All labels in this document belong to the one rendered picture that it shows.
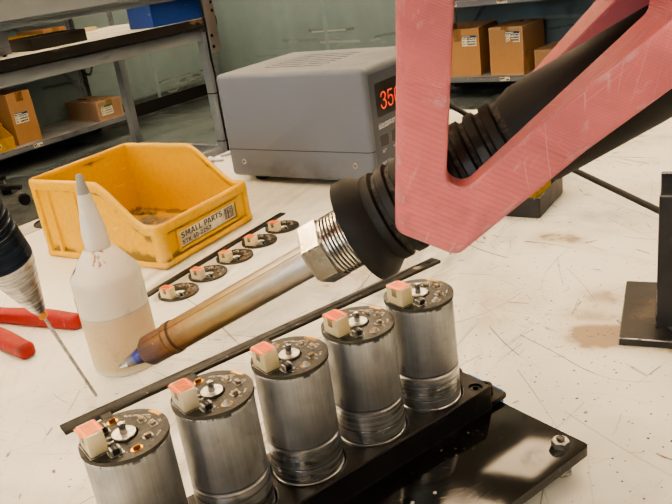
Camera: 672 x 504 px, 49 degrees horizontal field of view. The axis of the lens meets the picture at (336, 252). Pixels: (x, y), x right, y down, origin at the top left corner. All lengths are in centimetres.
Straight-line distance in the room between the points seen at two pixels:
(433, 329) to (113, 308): 17
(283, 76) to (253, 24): 559
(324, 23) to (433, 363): 554
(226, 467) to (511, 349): 17
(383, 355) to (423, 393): 3
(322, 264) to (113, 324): 22
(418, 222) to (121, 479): 11
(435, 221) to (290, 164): 49
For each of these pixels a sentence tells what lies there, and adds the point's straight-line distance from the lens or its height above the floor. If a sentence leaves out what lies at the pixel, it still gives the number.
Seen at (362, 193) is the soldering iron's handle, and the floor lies 88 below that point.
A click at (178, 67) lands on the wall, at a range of 620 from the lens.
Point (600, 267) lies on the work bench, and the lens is 43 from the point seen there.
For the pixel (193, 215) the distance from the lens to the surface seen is 52.
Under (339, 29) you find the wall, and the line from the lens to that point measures 571.
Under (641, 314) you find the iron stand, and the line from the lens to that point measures 38.
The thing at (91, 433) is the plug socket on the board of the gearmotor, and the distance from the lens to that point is 21.
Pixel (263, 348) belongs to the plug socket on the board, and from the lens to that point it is 23.
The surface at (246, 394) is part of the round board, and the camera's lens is 22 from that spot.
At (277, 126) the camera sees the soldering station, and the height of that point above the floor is 80.
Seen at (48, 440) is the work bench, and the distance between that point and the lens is 36.
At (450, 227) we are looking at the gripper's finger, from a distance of 15.
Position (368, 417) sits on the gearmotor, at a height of 78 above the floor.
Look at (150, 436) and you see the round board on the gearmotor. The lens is 22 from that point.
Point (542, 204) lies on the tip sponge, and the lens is 51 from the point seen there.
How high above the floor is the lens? 93
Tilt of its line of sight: 22 degrees down
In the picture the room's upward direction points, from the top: 8 degrees counter-clockwise
